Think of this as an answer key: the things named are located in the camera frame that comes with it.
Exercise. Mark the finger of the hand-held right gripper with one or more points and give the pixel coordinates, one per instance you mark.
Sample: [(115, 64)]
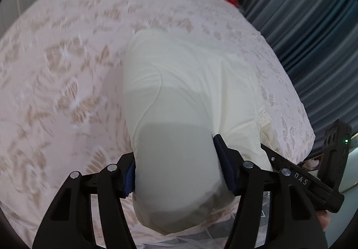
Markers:
[(269, 155)]

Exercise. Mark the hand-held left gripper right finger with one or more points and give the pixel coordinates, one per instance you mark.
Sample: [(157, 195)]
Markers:
[(227, 170)]

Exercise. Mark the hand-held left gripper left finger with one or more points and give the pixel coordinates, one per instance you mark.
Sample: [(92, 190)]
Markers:
[(129, 179)]

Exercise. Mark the cream white garment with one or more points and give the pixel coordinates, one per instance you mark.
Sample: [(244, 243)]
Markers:
[(173, 97)]

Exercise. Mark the person's right hand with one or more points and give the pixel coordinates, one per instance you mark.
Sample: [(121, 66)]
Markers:
[(324, 218)]

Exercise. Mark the grey blue curtain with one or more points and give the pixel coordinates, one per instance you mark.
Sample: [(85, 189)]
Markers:
[(307, 28)]

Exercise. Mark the pink floral bedspread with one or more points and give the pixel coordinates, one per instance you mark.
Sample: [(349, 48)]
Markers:
[(70, 56)]

